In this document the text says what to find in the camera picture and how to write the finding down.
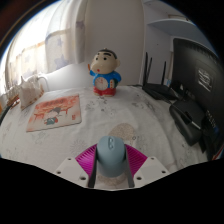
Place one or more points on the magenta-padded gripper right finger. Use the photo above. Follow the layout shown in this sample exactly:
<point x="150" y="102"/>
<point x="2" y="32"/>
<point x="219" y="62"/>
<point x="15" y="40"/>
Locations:
<point x="136" y="161"/>

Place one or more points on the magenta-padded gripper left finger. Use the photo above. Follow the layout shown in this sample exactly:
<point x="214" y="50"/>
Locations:
<point x="85" y="161"/>

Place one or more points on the light blue computer mouse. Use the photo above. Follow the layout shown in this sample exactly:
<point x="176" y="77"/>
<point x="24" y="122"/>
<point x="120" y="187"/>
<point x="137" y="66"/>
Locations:
<point x="111" y="156"/>

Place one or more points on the red cartoon print mouse pad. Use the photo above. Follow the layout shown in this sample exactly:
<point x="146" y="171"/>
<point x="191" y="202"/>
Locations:
<point x="55" y="113"/>

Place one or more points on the white printed tablecloth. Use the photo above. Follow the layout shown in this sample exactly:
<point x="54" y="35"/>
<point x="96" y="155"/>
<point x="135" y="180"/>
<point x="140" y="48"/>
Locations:
<point x="150" y="133"/>

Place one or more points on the black router with antennas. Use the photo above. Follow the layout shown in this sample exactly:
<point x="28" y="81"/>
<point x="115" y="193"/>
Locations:
<point x="160" y="90"/>

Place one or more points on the white curved furniture back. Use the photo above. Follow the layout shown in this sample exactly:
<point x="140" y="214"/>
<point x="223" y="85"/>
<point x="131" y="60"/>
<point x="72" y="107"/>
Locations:
<point x="73" y="76"/>

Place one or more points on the large white conch shell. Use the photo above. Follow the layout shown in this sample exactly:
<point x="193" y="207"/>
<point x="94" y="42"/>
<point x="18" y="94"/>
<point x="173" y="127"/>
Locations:
<point x="30" y="93"/>

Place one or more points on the cartoon boy figurine clock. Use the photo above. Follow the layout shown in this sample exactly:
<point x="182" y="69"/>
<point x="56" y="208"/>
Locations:
<point x="105" y="73"/>

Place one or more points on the wooden model sailing ship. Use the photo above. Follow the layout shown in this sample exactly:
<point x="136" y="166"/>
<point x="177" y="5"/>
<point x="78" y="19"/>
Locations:
<point x="12" y="96"/>

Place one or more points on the black computer monitor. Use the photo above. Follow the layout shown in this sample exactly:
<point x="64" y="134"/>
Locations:
<point x="200" y="73"/>

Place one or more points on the white star print curtain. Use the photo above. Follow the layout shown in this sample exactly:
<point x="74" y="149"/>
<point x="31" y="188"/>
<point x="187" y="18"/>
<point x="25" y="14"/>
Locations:
<point x="40" y="43"/>

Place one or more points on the white shelf unit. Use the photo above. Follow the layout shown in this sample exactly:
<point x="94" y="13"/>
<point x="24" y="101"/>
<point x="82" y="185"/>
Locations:
<point x="170" y="25"/>

